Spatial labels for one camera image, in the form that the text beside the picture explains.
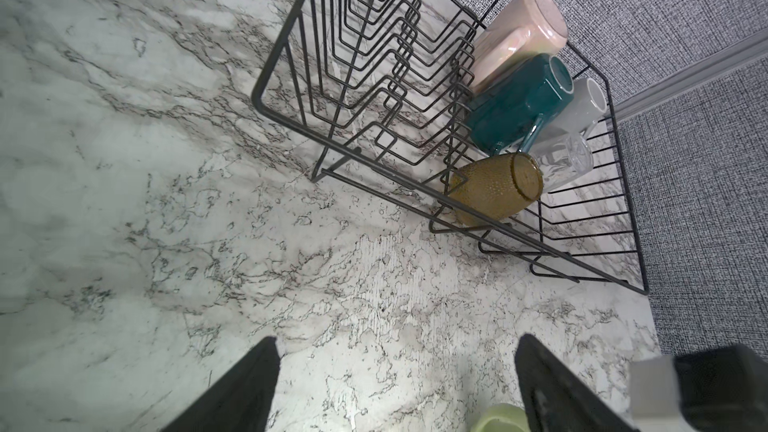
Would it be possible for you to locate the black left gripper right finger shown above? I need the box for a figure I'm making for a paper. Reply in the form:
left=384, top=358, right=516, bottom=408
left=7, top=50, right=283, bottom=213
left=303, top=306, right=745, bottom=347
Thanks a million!
left=515, top=334, right=633, bottom=432

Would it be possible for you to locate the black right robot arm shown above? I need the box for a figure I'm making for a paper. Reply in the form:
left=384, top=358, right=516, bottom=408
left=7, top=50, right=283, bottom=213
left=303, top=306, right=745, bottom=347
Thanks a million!
left=629, top=344, right=767, bottom=431

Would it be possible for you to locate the amber glass cup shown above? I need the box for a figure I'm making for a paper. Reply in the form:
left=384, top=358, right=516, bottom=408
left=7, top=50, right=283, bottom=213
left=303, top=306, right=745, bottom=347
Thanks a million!
left=448, top=153, right=543, bottom=221

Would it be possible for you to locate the light green mug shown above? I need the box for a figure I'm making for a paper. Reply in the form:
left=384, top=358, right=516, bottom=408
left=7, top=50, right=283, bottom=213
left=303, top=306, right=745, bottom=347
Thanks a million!
left=470, top=403, right=530, bottom=432

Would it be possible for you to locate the grey ceramic mug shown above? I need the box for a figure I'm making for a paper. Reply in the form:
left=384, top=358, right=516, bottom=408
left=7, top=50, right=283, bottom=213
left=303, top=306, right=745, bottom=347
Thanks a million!
left=534, top=77, right=608, bottom=145

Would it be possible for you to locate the pink iridescent mug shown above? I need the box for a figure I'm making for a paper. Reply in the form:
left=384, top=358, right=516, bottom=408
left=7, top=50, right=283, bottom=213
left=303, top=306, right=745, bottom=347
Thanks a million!
left=470, top=0, right=569, bottom=94

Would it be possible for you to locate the black wire dish rack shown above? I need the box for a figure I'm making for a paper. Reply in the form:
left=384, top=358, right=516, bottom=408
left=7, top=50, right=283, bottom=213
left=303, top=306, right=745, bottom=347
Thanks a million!
left=251, top=0, right=650, bottom=295

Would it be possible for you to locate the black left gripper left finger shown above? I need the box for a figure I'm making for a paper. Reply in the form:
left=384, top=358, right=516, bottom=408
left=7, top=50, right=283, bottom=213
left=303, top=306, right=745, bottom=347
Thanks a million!
left=164, top=336, right=280, bottom=431

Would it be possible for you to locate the clear glass cup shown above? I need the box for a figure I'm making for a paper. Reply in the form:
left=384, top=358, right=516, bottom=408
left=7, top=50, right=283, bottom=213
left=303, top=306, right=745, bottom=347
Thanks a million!
left=530, top=134, right=594, bottom=193

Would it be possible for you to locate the dark green mug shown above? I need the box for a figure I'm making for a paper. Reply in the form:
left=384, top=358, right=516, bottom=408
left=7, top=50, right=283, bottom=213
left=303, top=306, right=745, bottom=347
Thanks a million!
left=465, top=54, right=574, bottom=155

